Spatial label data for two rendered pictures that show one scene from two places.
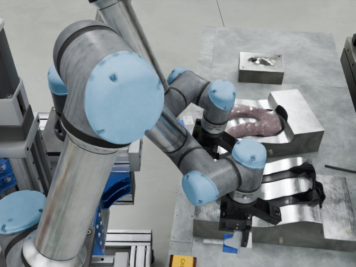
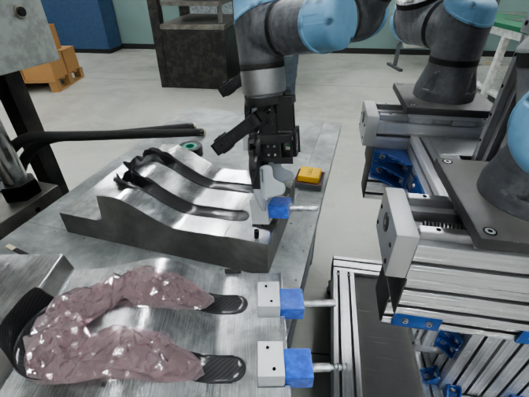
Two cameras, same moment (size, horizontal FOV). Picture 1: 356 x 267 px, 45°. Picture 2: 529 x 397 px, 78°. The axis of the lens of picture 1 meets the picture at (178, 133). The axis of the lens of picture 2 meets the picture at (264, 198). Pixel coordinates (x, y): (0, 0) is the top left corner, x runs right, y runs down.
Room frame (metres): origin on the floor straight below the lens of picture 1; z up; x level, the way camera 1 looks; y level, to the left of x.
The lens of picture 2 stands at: (1.49, -0.01, 1.31)
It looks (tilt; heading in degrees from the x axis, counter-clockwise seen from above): 35 degrees down; 190
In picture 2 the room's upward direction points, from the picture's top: straight up
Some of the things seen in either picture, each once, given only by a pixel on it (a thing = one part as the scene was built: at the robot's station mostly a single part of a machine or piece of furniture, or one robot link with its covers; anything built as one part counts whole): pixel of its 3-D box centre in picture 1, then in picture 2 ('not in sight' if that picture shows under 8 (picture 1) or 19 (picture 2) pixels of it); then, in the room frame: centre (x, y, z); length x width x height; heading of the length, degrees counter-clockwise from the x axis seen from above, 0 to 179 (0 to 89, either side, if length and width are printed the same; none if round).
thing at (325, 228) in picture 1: (273, 198); (183, 195); (0.88, -0.31, 0.87); 0.50 x 0.26 x 0.14; 83
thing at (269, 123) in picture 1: (247, 119); (119, 318); (1.24, -0.27, 0.90); 0.26 x 0.18 x 0.08; 101
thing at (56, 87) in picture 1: (71, 84); not in sight; (1.04, 0.32, 1.20); 0.13 x 0.12 x 0.14; 148
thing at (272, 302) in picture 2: not in sight; (296, 303); (1.14, -0.01, 0.86); 0.13 x 0.05 x 0.05; 101
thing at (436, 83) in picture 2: not in sight; (448, 76); (0.54, 0.32, 1.09); 0.15 x 0.15 x 0.10
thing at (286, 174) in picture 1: (270, 185); (183, 182); (0.90, -0.30, 0.92); 0.35 x 0.16 x 0.09; 83
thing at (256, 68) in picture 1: (260, 68); not in sight; (1.69, -0.38, 0.84); 0.20 x 0.15 x 0.07; 83
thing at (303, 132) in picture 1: (247, 126); (122, 339); (1.25, -0.27, 0.86); 0.50 x 0.26 x 0.11; 101
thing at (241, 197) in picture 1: (243, 188); not in sight; (0.67, -0.16, 1.17); 0.08 x 0.08 x 0.05
